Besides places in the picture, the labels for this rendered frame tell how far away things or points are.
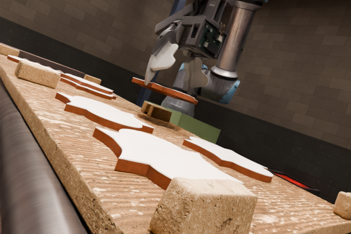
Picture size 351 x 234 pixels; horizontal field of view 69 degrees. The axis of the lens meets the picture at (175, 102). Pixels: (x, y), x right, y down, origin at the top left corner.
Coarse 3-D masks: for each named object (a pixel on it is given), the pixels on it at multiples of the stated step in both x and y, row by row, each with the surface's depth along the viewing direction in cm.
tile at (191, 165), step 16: (96, 128) 22; (112, 144) 20; (128, 144) 20; (144, 144) 22; (160, 144) 25; (128, 160) 16; (144, 160) 17; (160, 160) 19; (176, 160) 21; (192, 160) 23; (160, 176) 16; (176, 176) 17; (192, 176) 18; (208, 176) 20; (224, 176) 22
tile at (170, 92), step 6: (138, 84) 50; (144, 84) 48; (150, 84) 46; (156, 84) 45; (156, 90) 50; (162, 90) 45; (168, 90) 45; (174, 90) 44; (174, 96) 47; (180, 96) 45; (186, 96) 45; (192, 102) 48
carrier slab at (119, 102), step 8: (0, 56) 64; (0, 64) 48; (8, 64) 53; (16, 64) 59; (0, 72) 45; (8, 72) 42; (56, 88) 45; (64, 88) 49; (72, 88) 54; (88, 96) 51; (96, 96) 57; (112, 104) 53; (120, 104) 58; (128, 104) 67
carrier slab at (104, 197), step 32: (32, 96) 30; (32, 128) 22; (64, 128) 21; (160, 128) 44; (64, 160) 16; (96, 160) 17; (96, 192) 12; (128, 192) 14; (160, 192) 15; (256, 192) 25; (288, 192) 31; (96, 224) 11; (128, 224) 11; (256, 224) 16; (288, 224) 19; (320, 224) 22
